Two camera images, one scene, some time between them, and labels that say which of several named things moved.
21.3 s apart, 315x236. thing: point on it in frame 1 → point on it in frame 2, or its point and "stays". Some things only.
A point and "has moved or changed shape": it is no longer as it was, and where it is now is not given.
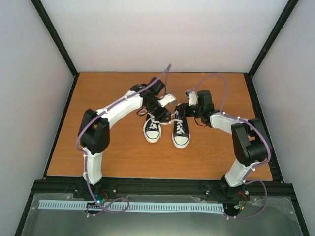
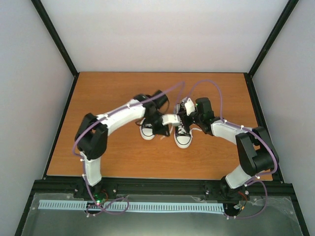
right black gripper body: x=187 y=113 → x=199 y=118
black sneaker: x=180 y=133 stays
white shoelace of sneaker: x=179 y=129 has moved or changed shape
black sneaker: x=151 y=131 has moved or changed shape
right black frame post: x=249 y=75 stays
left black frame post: x=53 y=34 stays
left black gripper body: x=160 y=116 → x=156 y=130
